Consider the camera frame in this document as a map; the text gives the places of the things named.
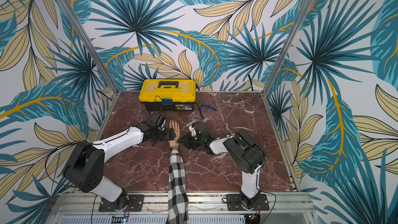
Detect cream wrist watch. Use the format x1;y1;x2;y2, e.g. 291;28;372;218
169;141;179;148

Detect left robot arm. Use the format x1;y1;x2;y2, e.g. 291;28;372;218
62;112;180;211

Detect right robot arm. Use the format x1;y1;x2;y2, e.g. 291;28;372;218
178;121;269;211

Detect yellow black toolbox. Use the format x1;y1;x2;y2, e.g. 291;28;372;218
139;79;197;112

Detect black white plaid sleeve arm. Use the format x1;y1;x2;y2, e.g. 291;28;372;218
166;146;190;224

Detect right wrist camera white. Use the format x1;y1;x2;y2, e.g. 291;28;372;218
189;125;197;136

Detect blue handled pliers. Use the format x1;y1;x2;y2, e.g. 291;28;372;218
197;103;217;120

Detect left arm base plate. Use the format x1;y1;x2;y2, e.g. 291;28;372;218
98;194;145;212

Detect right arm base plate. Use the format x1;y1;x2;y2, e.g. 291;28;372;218
222;194;270;211

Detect left aluminium frame post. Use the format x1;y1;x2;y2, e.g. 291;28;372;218
56;0;119;94

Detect aluminium frame post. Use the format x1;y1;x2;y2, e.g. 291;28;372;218
262;0;315;97
56;0;119;94

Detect right aluminium frame post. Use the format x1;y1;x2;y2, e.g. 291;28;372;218
262;0;315;97

